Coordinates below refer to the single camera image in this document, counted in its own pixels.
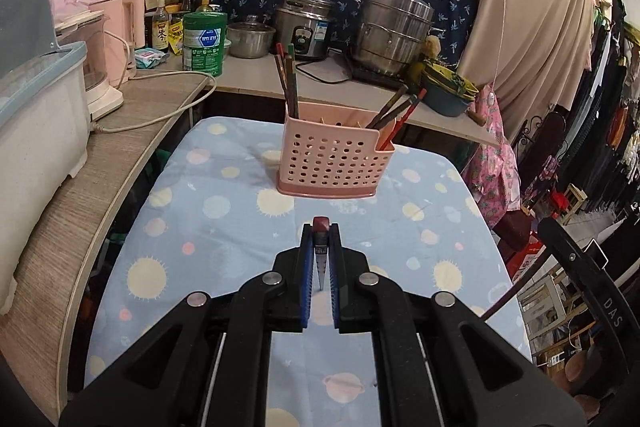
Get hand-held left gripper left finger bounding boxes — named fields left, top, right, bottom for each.
left=59, top=223, right=316, bottom=427

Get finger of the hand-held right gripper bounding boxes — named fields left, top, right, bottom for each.
left=536, top=217, right=603, bottom=290

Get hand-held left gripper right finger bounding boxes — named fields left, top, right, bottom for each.
left=327, top=222, right=586, bottom=427

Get long maroon chopstick silver band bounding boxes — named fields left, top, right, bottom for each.
left=311, top=216, right=332, bottom=293

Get pink perforated utensil holder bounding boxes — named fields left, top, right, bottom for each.
left=276, top=102, right=396, bottom=198

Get red chopstick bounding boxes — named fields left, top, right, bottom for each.
left=377, top=88, right=428, bottom=152

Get maroon chopstick grey band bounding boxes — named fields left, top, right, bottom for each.
left=276, top=43, right=298, bottom=118

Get blue dotted tablecloth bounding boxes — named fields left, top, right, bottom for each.
left=84, top=116, right=532, bottom=427

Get pink floral cloth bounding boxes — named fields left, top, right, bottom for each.
left=465, top=84, right=523, bottom=228

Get hanging clothes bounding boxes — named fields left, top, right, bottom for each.
left=580, top=0, right=640, bottom=228

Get black induction cooker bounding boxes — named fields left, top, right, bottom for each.
left=345, top=57, right=426, bottom=92

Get beige hanging cloth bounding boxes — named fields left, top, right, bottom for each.
left=442, top=0, right=601, bottom=142

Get wood grain counter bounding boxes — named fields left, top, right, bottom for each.
left=0, top=72, right=216, bottom=423

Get small steel pot with lid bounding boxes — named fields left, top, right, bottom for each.
left=226, top=14, right=277, bottom=59

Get green tin can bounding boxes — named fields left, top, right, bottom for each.
left=182, top=12, right=228, bottom=78

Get large steel steamer pot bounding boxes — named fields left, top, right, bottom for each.
left=350, top=0, right=436, bottom=78

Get steel rice cooker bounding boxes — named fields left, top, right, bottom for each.
left=274, top=0, right=337, bottom=60

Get wet wipes packet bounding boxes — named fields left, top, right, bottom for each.
left=132, top=48, right=168, bottom=70

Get yellow packet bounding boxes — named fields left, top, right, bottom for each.
left=167, top=19, right=186, bottom=55

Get soy sauce bottle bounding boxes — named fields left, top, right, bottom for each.
left=150, top=0, right=171, bottom=52

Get white plastic tub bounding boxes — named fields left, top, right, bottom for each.
left=0, top=0, right=91, bottom=318

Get pink kettle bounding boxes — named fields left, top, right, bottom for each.
left=90, top=0, right=146, bottom=82

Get black power cable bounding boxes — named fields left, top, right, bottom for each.
left=295, top=49, right=361, bottom=85

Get white power cable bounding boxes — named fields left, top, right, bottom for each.
left=95, top=32, right=218, bottom=132

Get white pull cord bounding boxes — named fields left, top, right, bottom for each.
left=490, top=0, right=512, bottom=108

